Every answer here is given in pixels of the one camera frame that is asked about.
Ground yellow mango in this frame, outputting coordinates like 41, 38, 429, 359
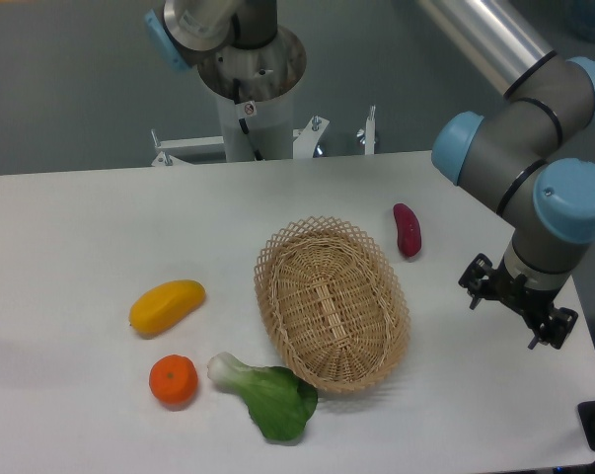
128, 279, 206, 337

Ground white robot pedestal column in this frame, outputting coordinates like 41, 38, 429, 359
197, 27, 307, 134

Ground green bok choy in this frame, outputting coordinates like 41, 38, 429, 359
207, 353, 319, 442

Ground white metal mounting frame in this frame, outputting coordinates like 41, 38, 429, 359
150, 105, 381, 168

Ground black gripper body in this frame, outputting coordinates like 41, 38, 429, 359
488, 263, 558, 330

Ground orange tangerine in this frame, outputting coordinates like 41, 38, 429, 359
149, 355, 198, 406

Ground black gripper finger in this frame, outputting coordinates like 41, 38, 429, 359
527, 306, 578, 350
458, 253, 497, 310

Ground black cable on pedestal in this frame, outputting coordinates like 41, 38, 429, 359
232, 77, 267, 162

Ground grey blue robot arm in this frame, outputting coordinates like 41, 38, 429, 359
144, 1, 595, 348

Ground purple sweet potato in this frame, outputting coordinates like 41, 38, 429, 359
393, 203, 422, 258

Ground woven wicker basket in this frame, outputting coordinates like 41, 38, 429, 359
254, 217, 410, 394

